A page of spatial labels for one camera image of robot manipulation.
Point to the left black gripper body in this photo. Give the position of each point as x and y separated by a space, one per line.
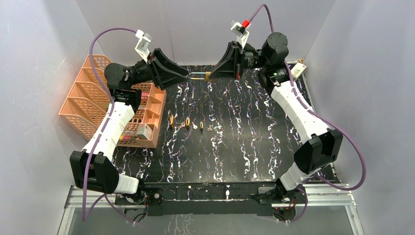
155 69

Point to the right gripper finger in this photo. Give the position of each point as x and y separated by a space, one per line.
219 73
230 59

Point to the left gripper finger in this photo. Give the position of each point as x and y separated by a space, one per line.
165 68
165 82

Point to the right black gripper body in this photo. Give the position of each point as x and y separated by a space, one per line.
253 59

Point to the large brass padlock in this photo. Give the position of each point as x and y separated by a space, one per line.
171 120

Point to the medium brass padlock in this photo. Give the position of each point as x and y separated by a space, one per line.
187 123

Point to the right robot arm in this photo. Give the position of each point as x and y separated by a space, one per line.
320 143

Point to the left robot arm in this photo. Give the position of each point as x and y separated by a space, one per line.
92 167

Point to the small white green box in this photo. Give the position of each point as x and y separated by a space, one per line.
297 70

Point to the white staple box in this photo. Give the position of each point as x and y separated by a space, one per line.
144 132

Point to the orange plastic desk organizer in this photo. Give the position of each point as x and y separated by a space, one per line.
86 105

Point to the coloured marker set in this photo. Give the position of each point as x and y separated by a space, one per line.
127 137

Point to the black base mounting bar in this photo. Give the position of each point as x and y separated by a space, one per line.
207 196

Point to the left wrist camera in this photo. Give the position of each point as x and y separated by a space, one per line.
144 40

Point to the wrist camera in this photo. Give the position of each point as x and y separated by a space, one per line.
144 40
241 31

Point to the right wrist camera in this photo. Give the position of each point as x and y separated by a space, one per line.
241 31

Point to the aluminium frame rail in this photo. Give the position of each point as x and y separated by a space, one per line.
329 212

